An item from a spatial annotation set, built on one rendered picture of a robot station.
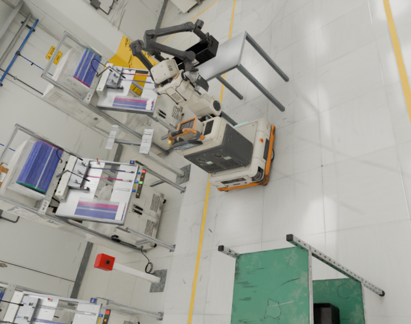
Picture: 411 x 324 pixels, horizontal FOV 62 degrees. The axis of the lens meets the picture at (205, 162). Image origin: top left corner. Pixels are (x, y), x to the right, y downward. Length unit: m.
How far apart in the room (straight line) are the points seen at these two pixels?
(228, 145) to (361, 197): 1.14
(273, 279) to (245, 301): 0.19
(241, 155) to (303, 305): 1.72
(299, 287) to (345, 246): 1.10
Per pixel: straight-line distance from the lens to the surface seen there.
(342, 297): 2.31
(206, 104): 3.18
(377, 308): 2.60
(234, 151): 3.05
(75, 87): 4.53
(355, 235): 2.77
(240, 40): 3.56
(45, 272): 5.34
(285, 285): 1.78
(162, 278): 3.98
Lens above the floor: 2.41
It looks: 35 degrees down
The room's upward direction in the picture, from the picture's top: 56 degrees counter-clockwise
